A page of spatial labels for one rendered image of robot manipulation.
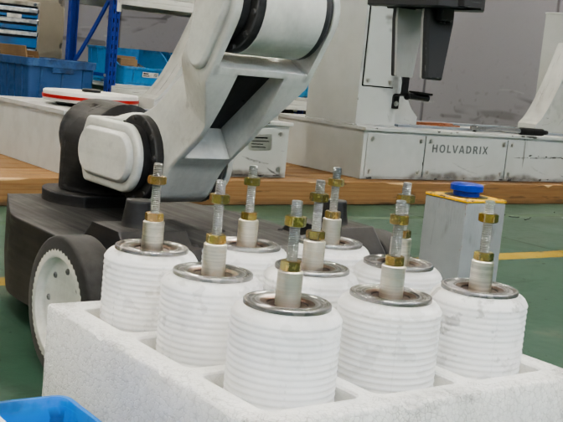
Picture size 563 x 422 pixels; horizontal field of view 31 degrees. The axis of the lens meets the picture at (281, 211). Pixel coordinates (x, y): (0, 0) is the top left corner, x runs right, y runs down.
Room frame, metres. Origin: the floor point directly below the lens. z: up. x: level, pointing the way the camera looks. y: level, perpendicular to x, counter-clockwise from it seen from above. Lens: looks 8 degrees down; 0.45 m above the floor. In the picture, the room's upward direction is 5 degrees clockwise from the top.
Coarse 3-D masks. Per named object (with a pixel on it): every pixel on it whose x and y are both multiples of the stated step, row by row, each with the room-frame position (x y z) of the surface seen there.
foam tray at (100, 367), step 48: (48, 336) 1.04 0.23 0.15; (96, 336) 0.96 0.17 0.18; (144, 336) 0.96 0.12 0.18; (48, 384) 1.04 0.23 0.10; (96, 384) 0.95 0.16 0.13; (144, 384) 0.88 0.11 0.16; (192, 384) 0.83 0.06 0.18; (336, 384) 0.87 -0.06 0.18; (480, 384) 0.91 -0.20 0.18; (528, 384) 0.93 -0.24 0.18
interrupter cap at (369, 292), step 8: (352, 288) 0.92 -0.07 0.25; (360, 288) 0.93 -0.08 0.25; (368, 288) 0.93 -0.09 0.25; (376, 288) 0.94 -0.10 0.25; (408, 288) 0.95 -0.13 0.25; (360, 296) 0.89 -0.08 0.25; (368, 296) 0.89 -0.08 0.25; (376, 296) 0.90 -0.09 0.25; (408, 296) 0.92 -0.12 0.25; (416, 296) 0.92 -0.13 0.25; (424, 296) 0.92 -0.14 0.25; (384, 304) 0.88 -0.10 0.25; (392, 304) 0.88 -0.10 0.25; (400, 304) 0.88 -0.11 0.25; (408, 304) 0.88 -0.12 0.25; (416, 304) 0.89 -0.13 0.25; (424, 304) 0.89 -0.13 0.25
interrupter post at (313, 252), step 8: (304, 240) 1.01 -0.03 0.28; (312, 240) 1.01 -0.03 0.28; (320, 240) 1.01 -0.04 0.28; (304, 248) 1.01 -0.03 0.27; (312, 248) 1.00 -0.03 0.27; (320, 248) 1.00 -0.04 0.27; (304, 256) 1.01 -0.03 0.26; (312, 256) 1.00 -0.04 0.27; (320, 256) 1.00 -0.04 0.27; (304, 264) 1.01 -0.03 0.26; (312, 264) 1.00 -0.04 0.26; (320, 264) 1.01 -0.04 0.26
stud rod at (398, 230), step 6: (396, 204) 0.92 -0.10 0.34; (402, 204) 0.91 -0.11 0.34; (396, 210) 0.92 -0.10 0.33; (402, 210) 0.91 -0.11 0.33; (396, 228) 0.91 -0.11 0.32; (402, 228) 0.92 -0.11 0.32; (396, 234) 0.91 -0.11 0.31; (402, 234) 0.92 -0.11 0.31; (396, 240) 0.91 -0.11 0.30; (396, 246) 0.91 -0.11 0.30; (390, 252) 0.92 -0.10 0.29; (396, 252) 0.91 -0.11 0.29
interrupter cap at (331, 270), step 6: (300, 258) 1.05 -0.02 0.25; (276, 264) 1.00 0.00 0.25; (324, 264) 1.03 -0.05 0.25; (330, 264) 1.03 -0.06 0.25; (336, 264) 1.04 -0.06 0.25; (306, 270) 0.99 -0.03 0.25; (324, 270) 1.01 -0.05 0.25; (330, 270) 1.00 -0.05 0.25; (336, 270) 1.00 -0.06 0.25; (342, 270) 1.01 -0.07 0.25; (348, 270) 1.00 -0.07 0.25; (312, 276) 0.98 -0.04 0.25; (318, 276) 0.98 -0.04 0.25; (324, 276) 0.98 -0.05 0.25; (330, 276) 0.98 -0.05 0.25; (336, 276) 0.98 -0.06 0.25; (342, 276) 0.99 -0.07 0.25
